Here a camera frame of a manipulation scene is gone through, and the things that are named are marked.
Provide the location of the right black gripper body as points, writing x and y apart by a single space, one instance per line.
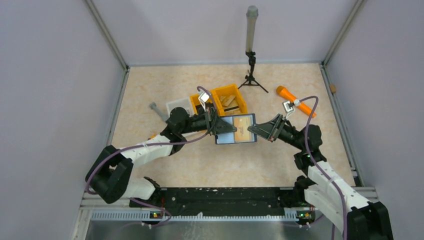
281 130

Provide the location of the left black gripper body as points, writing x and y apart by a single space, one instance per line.
210 116

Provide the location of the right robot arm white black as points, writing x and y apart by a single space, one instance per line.
356 217

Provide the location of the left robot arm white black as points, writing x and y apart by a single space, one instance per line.
110 175

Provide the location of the wooden blocks in bin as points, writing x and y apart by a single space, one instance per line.
229 105

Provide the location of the yellow plastic bin left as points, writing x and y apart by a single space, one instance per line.
196 104

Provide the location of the yellow plastic bin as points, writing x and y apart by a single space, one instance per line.
231 89
196 104

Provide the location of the white plastic bin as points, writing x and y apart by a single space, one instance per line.
184 103

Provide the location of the yellow plastic bin right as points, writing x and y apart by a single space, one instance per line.
231 89

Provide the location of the black tripod stand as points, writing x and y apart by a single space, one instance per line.
250 80

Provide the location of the grey plastic bolt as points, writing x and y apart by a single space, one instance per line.
160 113

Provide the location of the grey microphone on stand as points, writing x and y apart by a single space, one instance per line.
251 16

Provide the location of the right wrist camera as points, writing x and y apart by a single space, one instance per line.
290 107

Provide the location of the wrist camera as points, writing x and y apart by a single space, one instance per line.
290 107
203 97

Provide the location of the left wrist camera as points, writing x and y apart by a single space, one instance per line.
203 97

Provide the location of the small wooden piece on rail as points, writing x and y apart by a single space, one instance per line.
332 88

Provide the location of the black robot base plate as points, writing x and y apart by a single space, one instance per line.
228 201

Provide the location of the white cable duct strip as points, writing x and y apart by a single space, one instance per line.
147 216

